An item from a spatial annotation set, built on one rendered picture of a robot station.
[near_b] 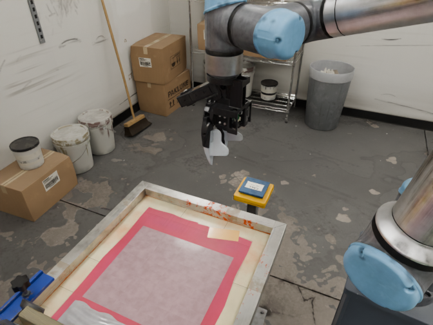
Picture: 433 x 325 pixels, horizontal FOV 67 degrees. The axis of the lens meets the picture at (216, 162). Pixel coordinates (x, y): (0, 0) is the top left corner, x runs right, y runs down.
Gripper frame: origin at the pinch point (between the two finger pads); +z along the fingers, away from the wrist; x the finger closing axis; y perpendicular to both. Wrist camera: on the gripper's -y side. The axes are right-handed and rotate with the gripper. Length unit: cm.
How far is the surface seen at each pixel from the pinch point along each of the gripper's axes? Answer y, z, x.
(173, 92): -195, 112, 238
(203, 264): -2.9, 40.7, -2.3
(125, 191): -141, 136, 92
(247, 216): 1.2, 37.2, 19.7
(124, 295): -16.9, 40.7, -22.7
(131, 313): -11.3, 40.7, -25.7
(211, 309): 6.7, 40.7, -14.0
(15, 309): -36, 36, -41
